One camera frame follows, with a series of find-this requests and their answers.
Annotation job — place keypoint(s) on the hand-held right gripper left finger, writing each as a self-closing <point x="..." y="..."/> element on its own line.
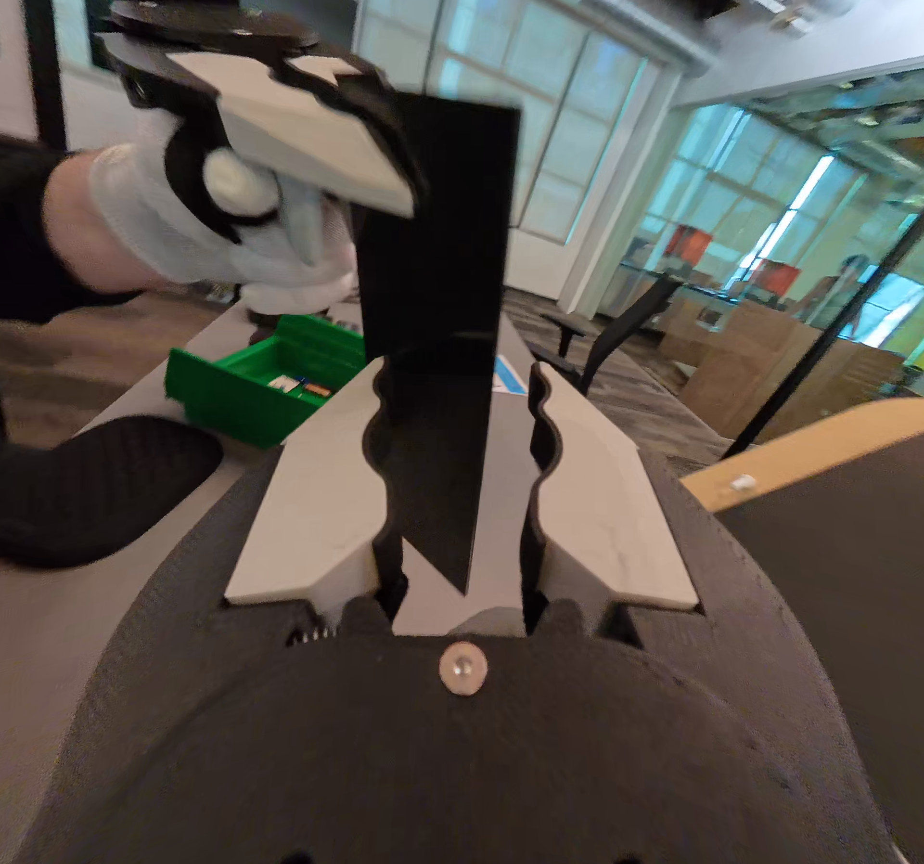
<point x="310" y="517"/>

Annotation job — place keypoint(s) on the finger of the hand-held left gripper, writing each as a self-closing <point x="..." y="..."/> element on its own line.
<point x="310" y="135"/>
<point x="325" y="70"/>

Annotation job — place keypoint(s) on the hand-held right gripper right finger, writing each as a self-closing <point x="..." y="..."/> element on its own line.
<point x="613" y="517"/>

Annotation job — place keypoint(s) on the green plastic bin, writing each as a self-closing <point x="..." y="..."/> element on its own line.
<point x="231" y="402"/>

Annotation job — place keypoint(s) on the thin black acrylic sheet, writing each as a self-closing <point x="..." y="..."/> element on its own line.
<point x="433" y="265"/>

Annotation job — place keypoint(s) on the person's left forearm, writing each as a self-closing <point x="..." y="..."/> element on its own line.
<point x="36" y="228"/>

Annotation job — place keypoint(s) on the person's left hand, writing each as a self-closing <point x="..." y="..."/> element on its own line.
<point x="144" y="214"/>

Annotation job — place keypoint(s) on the large black television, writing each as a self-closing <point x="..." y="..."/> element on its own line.
<point x="303" y="5"/>

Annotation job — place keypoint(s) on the printed paper sheet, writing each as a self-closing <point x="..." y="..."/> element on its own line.
<point x="512" y="380"/>

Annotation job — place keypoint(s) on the black office chair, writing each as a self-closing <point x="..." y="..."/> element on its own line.
<point x="613" y="337"/>

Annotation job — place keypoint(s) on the cardboard box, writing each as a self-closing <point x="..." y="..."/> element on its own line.
<point x="758" y="366"/>

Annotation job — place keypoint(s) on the black floor lamp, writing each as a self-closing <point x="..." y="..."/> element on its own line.
<point x="823" y="344"/>

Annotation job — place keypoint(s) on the orange 3D printer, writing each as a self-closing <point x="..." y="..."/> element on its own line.
<point x="776" y="275"/>
<point x="687" y="243"/>

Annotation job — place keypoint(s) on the spiral silver duct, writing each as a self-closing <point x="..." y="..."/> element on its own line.
<point x="650" y="19"/>

